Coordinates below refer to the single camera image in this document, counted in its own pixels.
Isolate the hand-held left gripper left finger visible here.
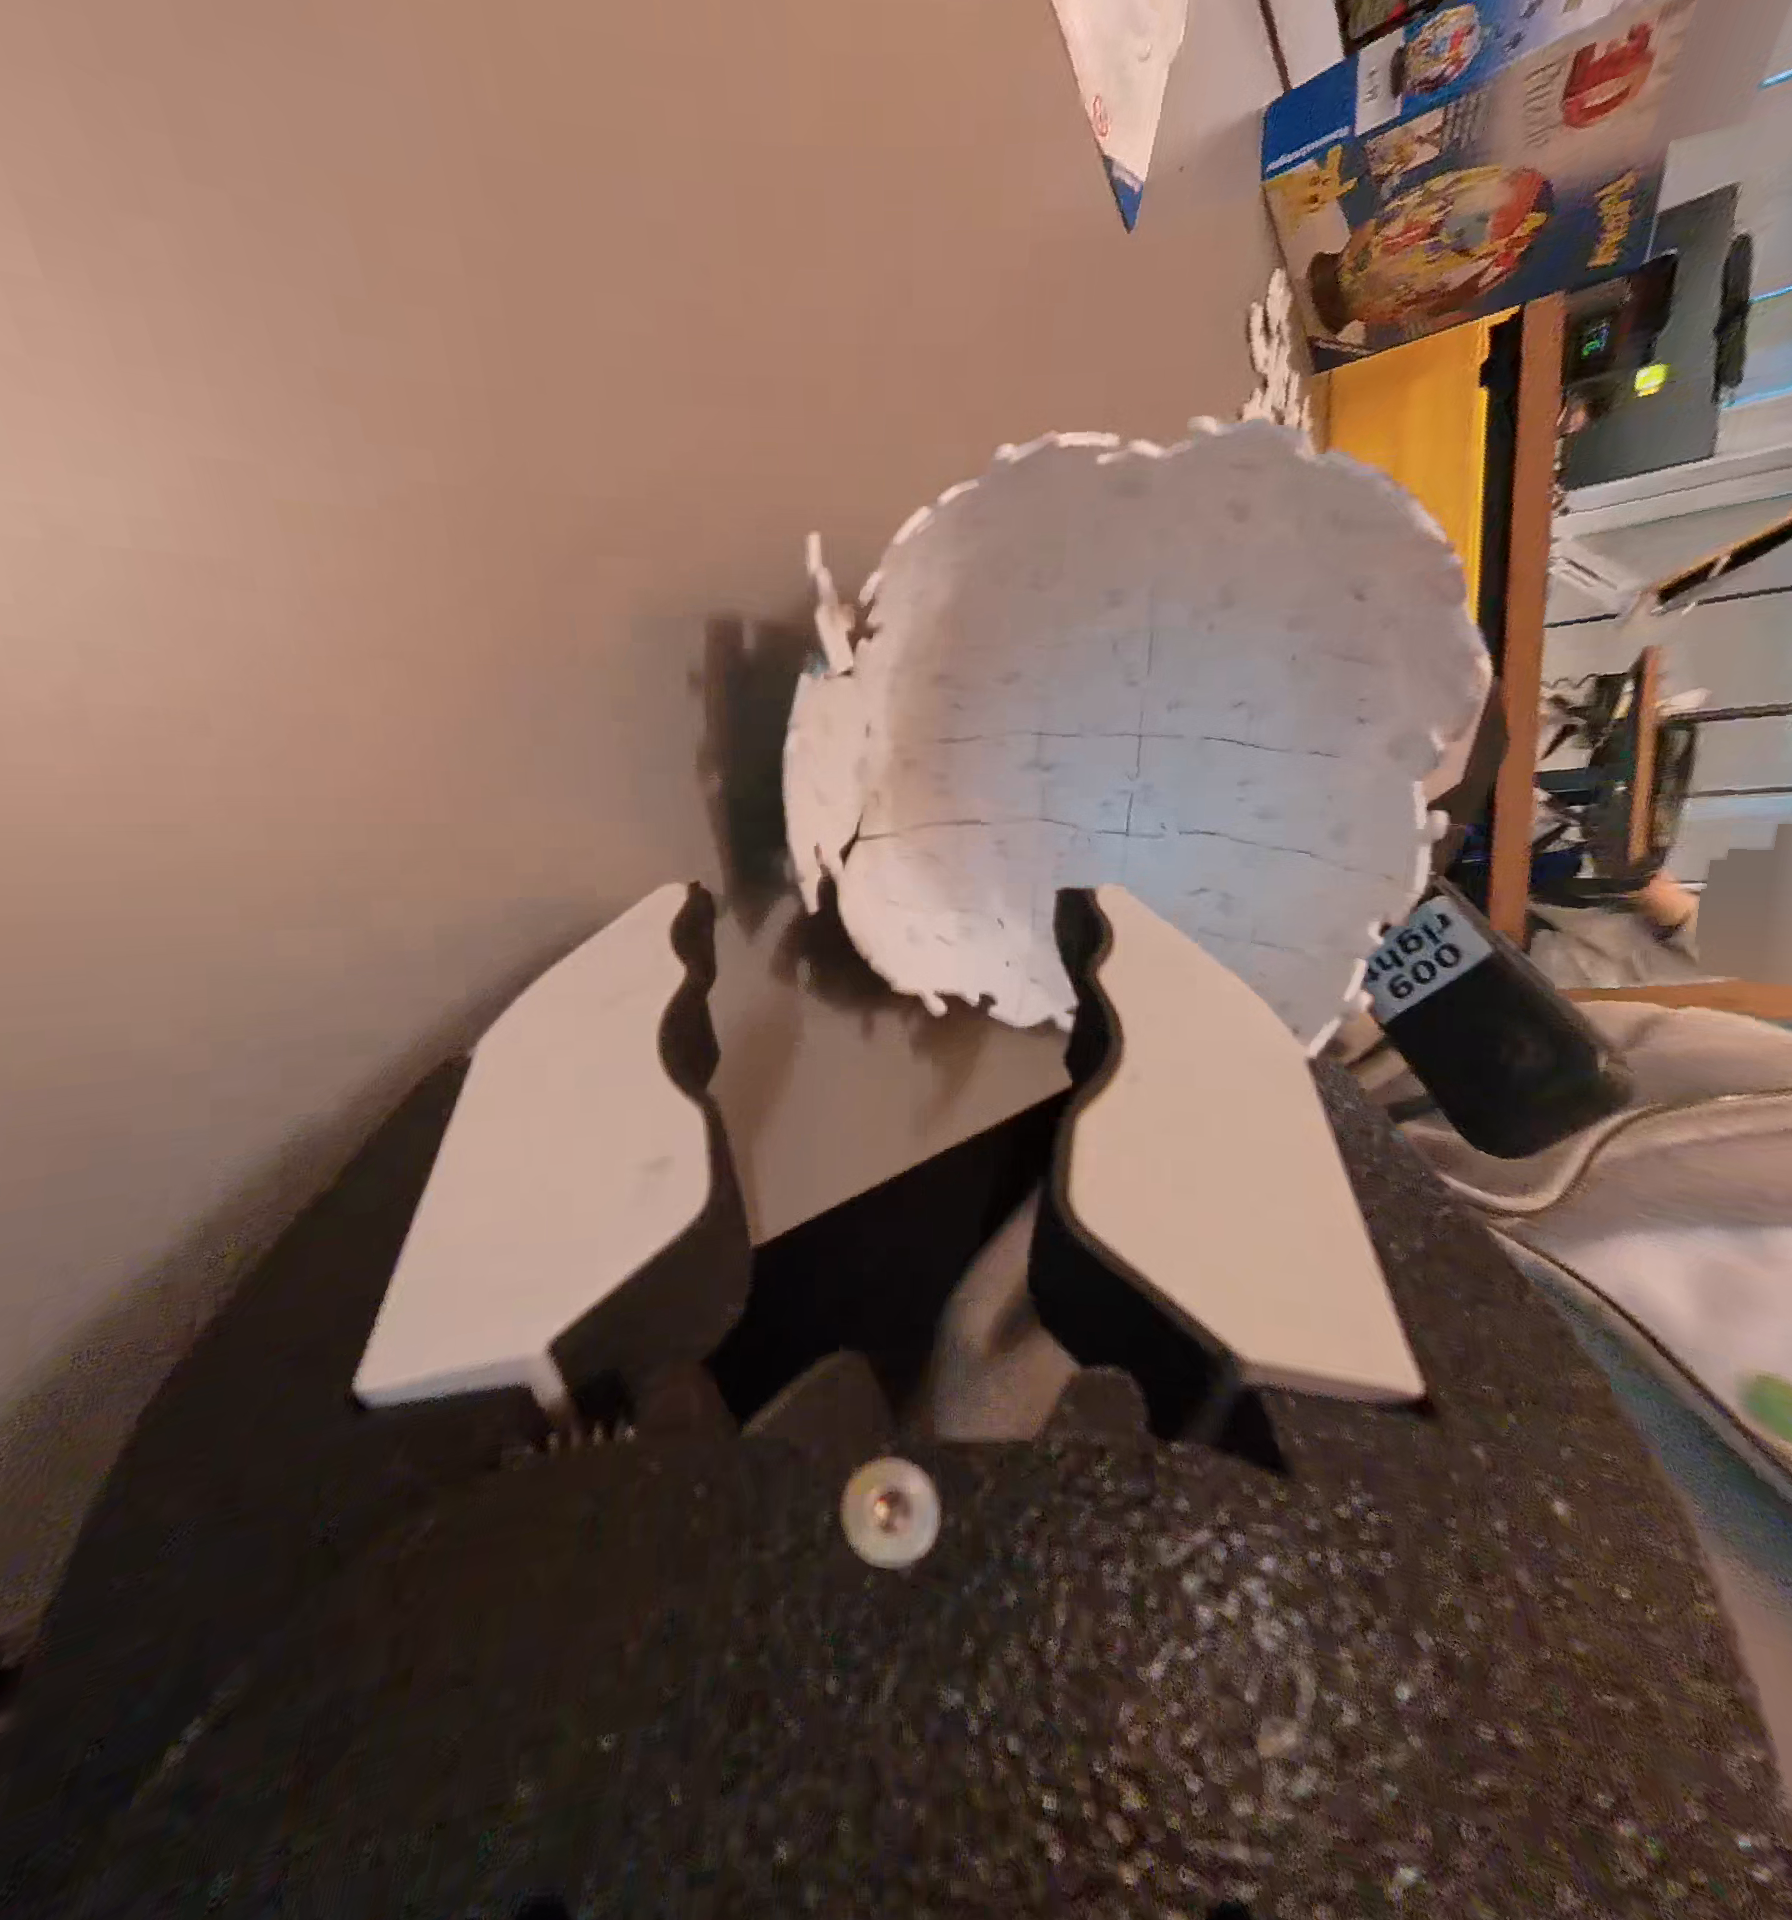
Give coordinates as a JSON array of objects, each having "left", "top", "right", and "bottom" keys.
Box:
[{"left": 350, "top": 879, "right": 757, "bottom": 1422}]

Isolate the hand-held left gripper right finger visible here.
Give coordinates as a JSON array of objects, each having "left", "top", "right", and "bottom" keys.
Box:
[{"left": 1026, "top": 884, "right": 1429, "bottom": 1465}]

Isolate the white puzzle ball shell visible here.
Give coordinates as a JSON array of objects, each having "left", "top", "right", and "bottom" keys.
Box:
[{"left": 780, "top": 416, "right": 1497, "bottom": 1056}]

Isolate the colourful puzzle box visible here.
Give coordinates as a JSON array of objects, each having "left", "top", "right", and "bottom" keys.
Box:
[{"left": 1260, "top": 0, "right": 1712, "bottom": 373}]

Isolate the light grey cloth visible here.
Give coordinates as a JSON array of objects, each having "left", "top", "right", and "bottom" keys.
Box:
[{"left": 1342, "top": 990, "right": 1792, "bottom": 1591}]

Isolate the barbell rack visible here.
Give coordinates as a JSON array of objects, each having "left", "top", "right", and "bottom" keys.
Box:
[{"left": 1533, "top": 641, "right": 1792, "bottom": 910}]

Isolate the black device with green display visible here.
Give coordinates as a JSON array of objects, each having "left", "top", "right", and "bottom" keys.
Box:
[{"left": 1561, "top": 252, "right": 1687, "bottom": 489}]

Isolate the wooden frame post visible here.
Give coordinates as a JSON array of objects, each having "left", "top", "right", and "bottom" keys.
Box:
[{"left": 1484, "top": 291, "right": 1573, "bottom": 949}]

